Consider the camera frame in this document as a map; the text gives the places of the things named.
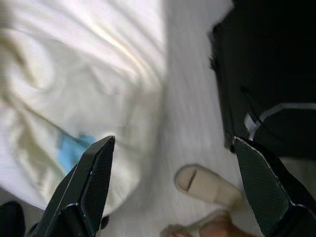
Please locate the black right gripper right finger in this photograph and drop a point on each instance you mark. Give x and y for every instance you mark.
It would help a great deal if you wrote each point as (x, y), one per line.
(269, 192)

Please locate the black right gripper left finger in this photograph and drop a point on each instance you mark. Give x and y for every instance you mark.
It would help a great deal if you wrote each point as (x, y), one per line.
(84, 192)

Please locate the beige slipper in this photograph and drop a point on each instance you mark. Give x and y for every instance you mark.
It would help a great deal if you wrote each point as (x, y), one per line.
(187, 228)
(209, 187)

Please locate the cream cartoon print blanket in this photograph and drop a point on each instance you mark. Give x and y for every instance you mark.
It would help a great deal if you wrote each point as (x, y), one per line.
(74, 74)

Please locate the black cabinet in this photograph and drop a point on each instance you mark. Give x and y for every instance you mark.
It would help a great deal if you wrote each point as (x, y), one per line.
(271, 49)

